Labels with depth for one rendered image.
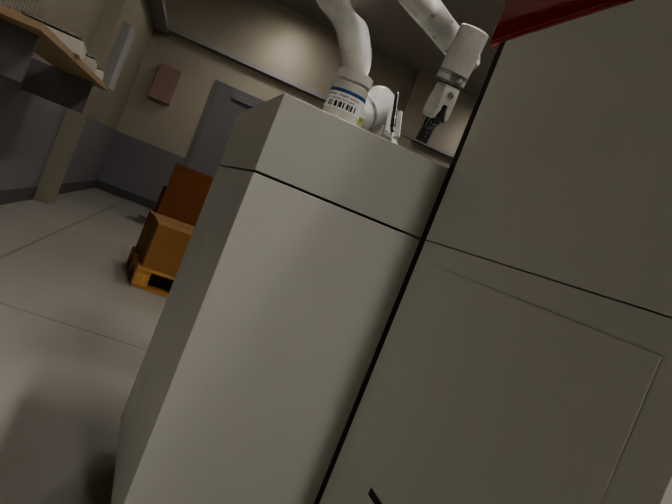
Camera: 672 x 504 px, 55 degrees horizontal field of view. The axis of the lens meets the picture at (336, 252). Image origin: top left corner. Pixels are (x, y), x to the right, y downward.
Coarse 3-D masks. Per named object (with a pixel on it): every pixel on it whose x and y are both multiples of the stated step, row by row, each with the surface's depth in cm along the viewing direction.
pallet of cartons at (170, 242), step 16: (144, 224) 447; (160, 224) 384; (176, 224) 423; (144, 240) 425; (160, 240) 385; (176, 240) 388; (144, 256) 392; (160, 256) 387; (176, 256) 390; (128, 272) 415; (144, 272) 384; (160, 272) 388; (176, 272) 391; (144, 288) 386
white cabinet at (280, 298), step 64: (256, 192) 114; (192, 256) 153; (256, 256) 116; (320, 256) 119; (384, 256) 122; (192, 320) 117; (256, 320) 117; (320, 320) 121; (384, 320) 124; (192, 384) 116; (256, 384) 119; (320, 384) 123; (128, 448) 137; (192, 448) 118; (256, 448) 121; (320, 448) 125
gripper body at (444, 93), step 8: (440, 80) 177; (440, 88) 177; (448, 88) 175; (456, 88) 176; (432, 96) 180; (440, 96) 176; (448, 96) 176; (456, 96) 176; (432, 104) 179; (440, 104) 176; (448, 104) 176; (424, 112) 183; (432, 112) 177; (448, 112) 177
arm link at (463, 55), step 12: (468, 24) 173; (456, 36) 175; (468, 36) 172; (480, 36) 172; (456, 48) 174; (468, 48) 173; (480, 48) 174; (444, 60) 177; (456, 60) 174; (468, 60) 174; (456, 72) 174; (468, 72) 176
